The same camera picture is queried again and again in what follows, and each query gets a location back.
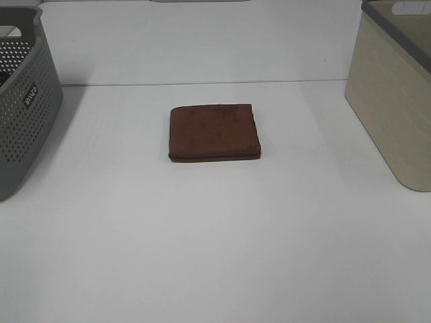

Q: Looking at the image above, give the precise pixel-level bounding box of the brown towel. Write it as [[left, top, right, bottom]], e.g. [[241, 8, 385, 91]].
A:
[[168, 104, 261, 163]]

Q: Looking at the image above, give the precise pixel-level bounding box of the beige plastic basket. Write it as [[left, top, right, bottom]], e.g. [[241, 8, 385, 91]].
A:
[[345, 1, 430, 192]]

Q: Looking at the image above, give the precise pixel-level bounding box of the grey perforated plastic basket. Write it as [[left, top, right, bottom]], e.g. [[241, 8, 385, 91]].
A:
[[1, 6, 63, 200]]

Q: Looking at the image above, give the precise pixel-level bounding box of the black label on grey basket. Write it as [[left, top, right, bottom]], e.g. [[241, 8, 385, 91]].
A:
[[23, 82, 38, 109]]

